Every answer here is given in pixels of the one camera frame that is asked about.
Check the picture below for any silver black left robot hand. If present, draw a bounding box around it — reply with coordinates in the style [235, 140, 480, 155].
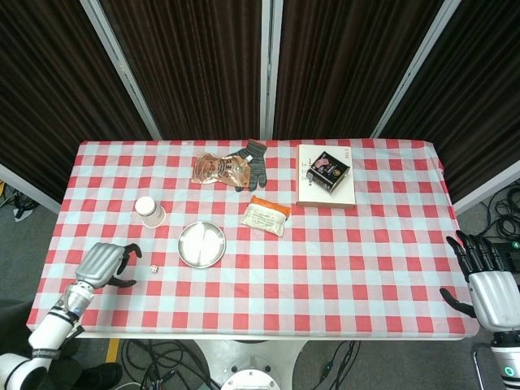
[76, 241, 143, 290]

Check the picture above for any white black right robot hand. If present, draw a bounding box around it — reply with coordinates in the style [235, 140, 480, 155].
[440, 230, 520, 331]

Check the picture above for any white paper cup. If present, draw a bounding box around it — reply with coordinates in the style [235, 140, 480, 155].
[134, 196, 167, 229]

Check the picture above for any silver metal plate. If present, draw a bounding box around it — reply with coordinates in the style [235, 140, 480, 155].
[176, 221, 228, 269]

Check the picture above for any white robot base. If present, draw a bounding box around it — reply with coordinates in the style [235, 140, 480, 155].
[221, 353, 294, 390]

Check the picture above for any black electronics box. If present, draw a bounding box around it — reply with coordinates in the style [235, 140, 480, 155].
[501, 240, 520, 282]

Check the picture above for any orange spout pouch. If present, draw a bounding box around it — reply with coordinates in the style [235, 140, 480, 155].
[191, 152, 249, 186]

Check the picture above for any white powder packet orange edge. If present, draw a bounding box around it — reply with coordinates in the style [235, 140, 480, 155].
[240, 195, 293, 236]

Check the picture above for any dark fabric partition panel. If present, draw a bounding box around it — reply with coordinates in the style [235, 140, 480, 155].
[80, 0, 273, 141]
[0, 0, 163, 215]
[371, 0, 520, 215]
[271, 0, 462, 141]

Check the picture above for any white book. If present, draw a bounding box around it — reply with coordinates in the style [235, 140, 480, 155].
[295, 144, 357, 209]

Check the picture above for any gray knit glove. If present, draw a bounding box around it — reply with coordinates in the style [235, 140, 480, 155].
[227, 139, 268, 193]

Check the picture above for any red white checkered tablecloth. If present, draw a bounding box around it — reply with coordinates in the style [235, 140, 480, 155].
[25, 139, 477, 340]

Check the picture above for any black tin can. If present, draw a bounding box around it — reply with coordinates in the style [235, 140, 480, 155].
[305, 149, 353, 195]

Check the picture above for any white table pedestal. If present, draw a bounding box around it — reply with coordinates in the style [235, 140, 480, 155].
[193, 339, 310, 390]

